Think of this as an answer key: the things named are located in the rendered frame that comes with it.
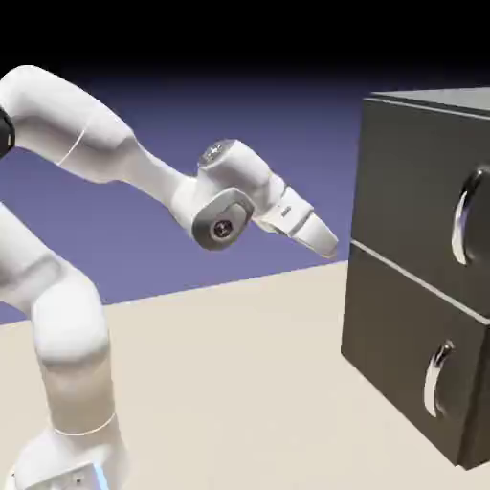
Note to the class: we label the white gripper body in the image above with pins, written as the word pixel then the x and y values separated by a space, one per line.
pixel 317 234

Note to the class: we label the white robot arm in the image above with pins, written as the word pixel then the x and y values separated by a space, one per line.
pixel 69 337

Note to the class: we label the dark grey cabinet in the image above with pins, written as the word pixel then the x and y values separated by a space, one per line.
pixel 402 268

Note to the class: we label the dark grey cabinet door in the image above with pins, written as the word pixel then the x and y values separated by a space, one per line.
pixel 398 352
pixel 405 199

